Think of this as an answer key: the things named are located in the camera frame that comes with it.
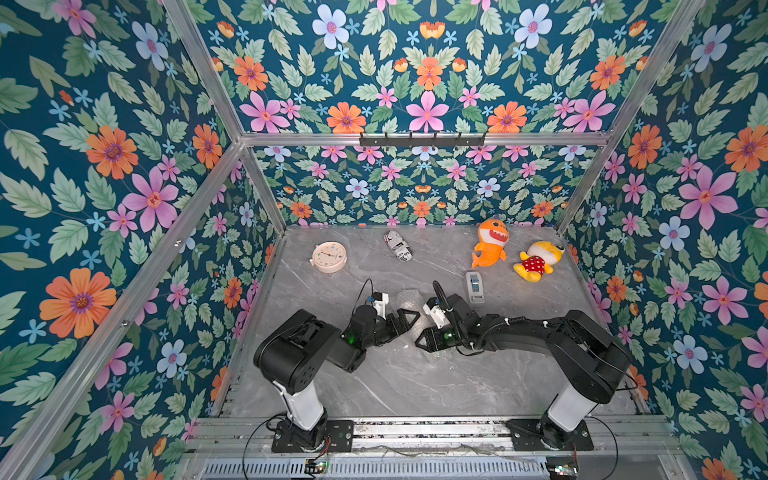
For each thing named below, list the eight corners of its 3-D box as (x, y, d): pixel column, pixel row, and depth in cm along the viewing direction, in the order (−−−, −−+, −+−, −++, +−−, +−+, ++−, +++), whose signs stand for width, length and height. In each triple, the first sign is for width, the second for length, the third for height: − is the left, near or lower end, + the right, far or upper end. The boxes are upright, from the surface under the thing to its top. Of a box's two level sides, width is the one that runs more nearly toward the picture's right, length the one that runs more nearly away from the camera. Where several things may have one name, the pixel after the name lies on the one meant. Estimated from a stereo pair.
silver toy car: (402, 264, 110) (402, 259, 108) (383, 239, 119) (383, 233, 116) (415, 258, 112) (415, 253, 109) (395, 233, 120) (395, 228, 118)
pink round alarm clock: (310, 273, 109) (308, 267, 106) (317, 247, 117) (315, 241, 114) (344, 273, 109) (343, 267, 106) (349, 247, 117) (347, 241, 114)
